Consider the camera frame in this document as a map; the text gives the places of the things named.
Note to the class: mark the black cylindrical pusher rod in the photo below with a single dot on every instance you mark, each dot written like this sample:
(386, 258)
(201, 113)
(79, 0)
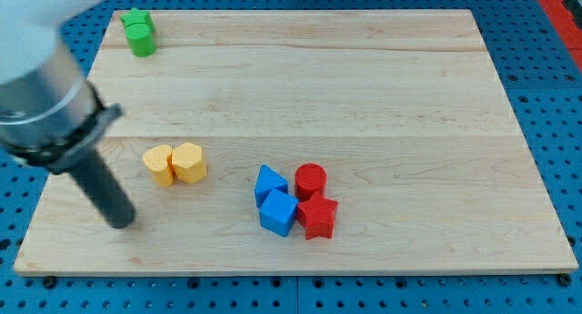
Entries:
(95, 178)

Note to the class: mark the yellow heart block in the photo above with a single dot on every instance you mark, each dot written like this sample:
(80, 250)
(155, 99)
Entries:
(158, 162)

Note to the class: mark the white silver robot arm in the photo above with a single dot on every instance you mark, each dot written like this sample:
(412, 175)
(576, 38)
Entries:
(51, 115)

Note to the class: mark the yellow hexagon block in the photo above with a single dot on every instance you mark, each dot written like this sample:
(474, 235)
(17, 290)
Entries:
(189, 163)

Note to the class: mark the green cylinder block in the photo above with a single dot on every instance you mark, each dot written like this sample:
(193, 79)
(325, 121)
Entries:
(140, 40)

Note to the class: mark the green star block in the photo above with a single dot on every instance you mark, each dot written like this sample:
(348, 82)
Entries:
(137, 16)

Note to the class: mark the blue triangle block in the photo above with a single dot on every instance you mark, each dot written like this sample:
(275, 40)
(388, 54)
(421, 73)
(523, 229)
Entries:
(268, 180)

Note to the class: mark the blue cube block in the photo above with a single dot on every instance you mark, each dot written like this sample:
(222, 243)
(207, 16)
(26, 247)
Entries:
(278, 212)

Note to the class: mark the wooden board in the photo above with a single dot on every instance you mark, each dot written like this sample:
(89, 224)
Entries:
(403, 109)

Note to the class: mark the red cylinder block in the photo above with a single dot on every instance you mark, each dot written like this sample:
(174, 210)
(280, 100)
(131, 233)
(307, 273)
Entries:
(310, 178)

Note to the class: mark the red star block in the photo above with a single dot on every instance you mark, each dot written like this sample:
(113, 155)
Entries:
(317, 216)

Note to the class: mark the red strip at edge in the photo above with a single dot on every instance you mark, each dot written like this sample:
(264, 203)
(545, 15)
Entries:
(565, 17)

